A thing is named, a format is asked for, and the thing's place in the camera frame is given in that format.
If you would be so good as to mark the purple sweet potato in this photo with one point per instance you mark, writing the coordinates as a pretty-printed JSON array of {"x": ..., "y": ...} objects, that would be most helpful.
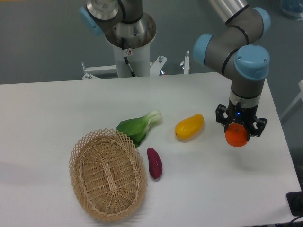
[{"x": 155, "y": 163}]

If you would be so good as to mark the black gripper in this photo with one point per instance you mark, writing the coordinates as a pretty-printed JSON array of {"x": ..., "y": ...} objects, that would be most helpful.
[{"x": 242, "y": 116}]

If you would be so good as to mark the black device at table edge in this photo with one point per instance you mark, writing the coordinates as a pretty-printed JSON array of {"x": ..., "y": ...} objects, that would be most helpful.
[{"x": 295, "y": 202}]

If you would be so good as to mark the green bok choy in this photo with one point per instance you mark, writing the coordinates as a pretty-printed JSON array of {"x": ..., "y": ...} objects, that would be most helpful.
[{"x": 137, "y": 128}]

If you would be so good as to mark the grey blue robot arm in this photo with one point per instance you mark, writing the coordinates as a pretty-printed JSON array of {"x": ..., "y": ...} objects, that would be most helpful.
[{"x": 234, "y": 55}]

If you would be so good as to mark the yellow mango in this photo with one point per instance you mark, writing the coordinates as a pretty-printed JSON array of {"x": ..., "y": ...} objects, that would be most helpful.
[{"x": 189, "y": 127}]

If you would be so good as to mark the white frame at right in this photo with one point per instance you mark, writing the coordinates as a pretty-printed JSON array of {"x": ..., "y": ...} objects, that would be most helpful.
[{"x": 295, "y": 104}]

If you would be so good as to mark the blue bag in corner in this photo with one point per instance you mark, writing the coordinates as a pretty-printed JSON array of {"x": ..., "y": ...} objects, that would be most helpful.
[{"x": 292, "y": 8}]

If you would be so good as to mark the woven wicker basket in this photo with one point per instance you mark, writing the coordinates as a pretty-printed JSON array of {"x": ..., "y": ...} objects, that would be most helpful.
[{"x": 107, "y": 175}]

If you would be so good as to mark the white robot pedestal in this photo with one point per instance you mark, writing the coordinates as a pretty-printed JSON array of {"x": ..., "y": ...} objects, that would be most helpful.
[{"x": 131, "y": 45}]

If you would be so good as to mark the orange fruit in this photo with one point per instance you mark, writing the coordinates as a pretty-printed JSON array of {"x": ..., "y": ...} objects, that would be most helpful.
[{"x": 236, "y": 135}]

